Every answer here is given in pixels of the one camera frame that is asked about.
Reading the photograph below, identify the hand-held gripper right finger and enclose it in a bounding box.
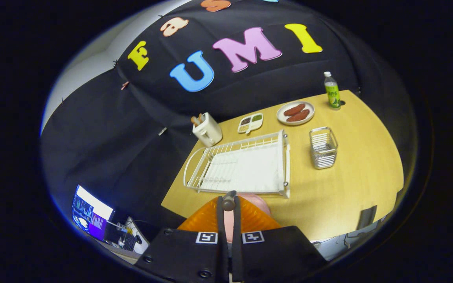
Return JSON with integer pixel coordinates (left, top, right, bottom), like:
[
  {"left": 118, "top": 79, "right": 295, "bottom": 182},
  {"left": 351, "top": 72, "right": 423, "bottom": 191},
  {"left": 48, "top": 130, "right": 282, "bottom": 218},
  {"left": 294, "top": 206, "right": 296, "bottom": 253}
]
[{"left": 232, "top": 195, "right": 328, "bottom": 283}]

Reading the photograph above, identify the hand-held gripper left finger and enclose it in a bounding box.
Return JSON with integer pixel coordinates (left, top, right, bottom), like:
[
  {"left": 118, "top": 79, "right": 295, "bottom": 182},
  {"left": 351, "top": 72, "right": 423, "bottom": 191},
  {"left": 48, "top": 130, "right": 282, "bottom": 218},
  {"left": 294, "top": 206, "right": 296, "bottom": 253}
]
[{"left": 134, "top": 197, "right": 229, "bottom": 283}]

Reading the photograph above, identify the pink plate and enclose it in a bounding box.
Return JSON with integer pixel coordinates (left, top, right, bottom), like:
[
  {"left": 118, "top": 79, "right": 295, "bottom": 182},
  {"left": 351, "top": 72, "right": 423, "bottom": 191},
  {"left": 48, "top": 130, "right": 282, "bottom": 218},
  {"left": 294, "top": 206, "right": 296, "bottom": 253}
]
[{"left": 224, "top": 193, "right": 271, "bottom": 244}]

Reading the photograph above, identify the metal spoon with wooden handle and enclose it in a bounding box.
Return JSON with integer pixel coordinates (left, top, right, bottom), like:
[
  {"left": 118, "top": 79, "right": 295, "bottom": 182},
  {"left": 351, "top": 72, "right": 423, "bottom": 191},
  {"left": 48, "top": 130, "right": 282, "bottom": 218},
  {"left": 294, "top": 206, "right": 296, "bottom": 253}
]
[{"left": 222, "top": 191, "right": 237, "bottom": 211}]

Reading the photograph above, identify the white wire dish rack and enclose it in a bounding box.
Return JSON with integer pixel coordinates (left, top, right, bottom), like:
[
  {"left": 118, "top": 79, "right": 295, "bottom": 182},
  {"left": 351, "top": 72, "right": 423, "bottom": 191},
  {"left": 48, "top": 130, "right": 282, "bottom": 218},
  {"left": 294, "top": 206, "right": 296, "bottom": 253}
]
[{"left": 183, "top": 130, "right": 291, "bottom": 198}]

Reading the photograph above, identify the silver wire basket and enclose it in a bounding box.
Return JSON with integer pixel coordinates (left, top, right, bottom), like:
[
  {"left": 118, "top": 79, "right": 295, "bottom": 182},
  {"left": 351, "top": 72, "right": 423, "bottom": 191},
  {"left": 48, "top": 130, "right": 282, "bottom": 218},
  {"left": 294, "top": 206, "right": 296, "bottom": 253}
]
[{"left": 309, "top": 127, "right": 338, "bottom": 169}]

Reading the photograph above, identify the white divided snack dish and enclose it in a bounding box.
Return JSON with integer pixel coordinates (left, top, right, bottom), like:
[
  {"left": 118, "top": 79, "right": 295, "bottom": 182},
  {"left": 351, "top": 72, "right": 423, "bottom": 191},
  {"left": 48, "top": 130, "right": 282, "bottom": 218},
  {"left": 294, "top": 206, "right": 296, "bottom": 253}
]
[{"left": 238, "top": 113, "right": 263, "bottom": 134}]

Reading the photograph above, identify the round white plate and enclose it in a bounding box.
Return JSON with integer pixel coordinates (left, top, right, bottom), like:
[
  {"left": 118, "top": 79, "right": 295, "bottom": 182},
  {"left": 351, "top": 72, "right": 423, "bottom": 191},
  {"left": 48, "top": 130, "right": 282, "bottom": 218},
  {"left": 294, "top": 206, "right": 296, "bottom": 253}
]
[{"left": 276, "top": 101, "right": 315, "bottom": 126}]

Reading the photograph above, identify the white desk device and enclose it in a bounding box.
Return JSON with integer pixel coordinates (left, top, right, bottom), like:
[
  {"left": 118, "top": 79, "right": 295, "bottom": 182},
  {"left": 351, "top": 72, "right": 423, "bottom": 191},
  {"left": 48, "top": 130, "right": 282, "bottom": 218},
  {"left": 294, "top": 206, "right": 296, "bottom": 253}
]
[{"left": 118, "top": 216, "right": 149, "bottom": 254}]

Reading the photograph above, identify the white towel mat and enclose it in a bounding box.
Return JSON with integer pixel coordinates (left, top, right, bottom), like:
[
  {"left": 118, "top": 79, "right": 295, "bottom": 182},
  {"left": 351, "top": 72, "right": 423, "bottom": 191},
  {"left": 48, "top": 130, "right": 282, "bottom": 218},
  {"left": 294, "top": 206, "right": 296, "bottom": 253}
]
[{"left": 203, "top": 146, "right": 281, "bottom": 193}]

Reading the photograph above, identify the black office chair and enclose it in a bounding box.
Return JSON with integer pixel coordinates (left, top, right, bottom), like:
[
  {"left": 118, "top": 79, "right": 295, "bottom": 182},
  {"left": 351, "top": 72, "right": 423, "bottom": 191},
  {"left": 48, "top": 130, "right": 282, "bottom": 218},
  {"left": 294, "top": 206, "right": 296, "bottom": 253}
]
[{"left": 357, "top": 205, "right": 378, "bottom": 232}]

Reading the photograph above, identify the computer monitor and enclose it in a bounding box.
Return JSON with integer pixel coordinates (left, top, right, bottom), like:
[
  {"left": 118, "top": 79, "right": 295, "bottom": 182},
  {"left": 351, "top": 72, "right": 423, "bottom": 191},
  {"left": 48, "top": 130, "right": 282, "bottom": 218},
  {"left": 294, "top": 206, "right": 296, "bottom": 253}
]
[{"left": 72, "top": 185, "right": 114, "bottom": 241}]

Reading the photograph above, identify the white toaster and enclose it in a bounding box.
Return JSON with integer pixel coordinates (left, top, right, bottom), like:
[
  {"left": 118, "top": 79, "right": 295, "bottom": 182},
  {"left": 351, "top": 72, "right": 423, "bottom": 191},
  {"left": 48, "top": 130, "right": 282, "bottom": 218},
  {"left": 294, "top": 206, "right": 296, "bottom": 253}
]
[{"left": 192, "top": 112, "right": 223, "bottom": 147}]

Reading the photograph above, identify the black backdrop cloth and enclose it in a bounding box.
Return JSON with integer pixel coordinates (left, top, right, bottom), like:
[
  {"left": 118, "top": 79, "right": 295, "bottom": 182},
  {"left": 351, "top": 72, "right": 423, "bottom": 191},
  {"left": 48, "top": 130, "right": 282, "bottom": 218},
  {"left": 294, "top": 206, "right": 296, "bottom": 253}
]
[{"left": 40, "top": 0, "right": 412, "bottom": 236}]

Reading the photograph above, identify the brown sausage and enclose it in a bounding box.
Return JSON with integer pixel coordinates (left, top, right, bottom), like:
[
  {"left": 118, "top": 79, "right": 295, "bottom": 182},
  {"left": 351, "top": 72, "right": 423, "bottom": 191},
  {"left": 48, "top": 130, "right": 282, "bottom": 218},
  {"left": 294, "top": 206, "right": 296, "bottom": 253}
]
[
  {"left": 284, "top": 104, "right": 306, "bottom": 116},
  {"left": 287, "top": 109, "right": 310, "bottom": 122}
]

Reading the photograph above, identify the green label drink bottle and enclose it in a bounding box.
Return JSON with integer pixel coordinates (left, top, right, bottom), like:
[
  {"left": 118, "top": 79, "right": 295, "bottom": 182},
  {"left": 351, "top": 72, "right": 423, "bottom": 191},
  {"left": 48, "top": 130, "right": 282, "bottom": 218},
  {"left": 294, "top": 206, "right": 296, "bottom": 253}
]
[{"left": 324, "top": 72, "right": 341, "bottom": 110}]

